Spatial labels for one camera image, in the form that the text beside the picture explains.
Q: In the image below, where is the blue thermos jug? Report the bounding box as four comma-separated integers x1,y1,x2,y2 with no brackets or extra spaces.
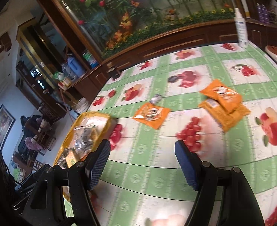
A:
67,55,86,78

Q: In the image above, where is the floral glass panel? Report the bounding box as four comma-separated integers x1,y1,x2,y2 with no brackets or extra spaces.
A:
58,0,234,58

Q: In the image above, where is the gold tray box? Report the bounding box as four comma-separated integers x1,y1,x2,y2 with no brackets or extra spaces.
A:
53,111,117,169

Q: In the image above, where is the orange snack bag top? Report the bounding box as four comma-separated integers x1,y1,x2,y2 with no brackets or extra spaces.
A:
200,79,242,114

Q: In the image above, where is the small blue white candy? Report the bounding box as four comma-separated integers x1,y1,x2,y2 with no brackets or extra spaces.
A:
149,93,162,105

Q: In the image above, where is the black round lid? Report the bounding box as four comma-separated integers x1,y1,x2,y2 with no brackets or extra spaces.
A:
168,76,178,84

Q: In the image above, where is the green plastic bottle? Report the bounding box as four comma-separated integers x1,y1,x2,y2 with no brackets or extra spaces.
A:
83,49,99,69

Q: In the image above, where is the purple bottle pair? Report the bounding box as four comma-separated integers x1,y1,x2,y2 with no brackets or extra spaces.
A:
257,3,270,24

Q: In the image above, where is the clear plastic snack bag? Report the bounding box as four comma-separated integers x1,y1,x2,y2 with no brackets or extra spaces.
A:
73,125,98,159

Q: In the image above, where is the small dark ink bottle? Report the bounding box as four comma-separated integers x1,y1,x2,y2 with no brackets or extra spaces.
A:
107,62,121,81

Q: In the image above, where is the white plastic bucket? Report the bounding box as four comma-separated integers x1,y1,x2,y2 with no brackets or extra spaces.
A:
75,97,90,114

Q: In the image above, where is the yellow green-label cracker pack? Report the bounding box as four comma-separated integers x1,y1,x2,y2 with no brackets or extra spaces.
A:
65,150,78,168

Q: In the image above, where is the orange snack bag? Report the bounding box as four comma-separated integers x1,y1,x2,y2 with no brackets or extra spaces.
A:
200,79,242,114
198,98,251,132
132,103,170,130

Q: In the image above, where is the framed wall painting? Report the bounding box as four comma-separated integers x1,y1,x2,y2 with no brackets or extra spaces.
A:
0,105,15,151

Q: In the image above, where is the seated person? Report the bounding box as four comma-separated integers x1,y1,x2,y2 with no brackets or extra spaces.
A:
20,115,56,152

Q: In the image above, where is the white spray bottle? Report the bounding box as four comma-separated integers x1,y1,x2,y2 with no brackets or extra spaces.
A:
234,8,248,48

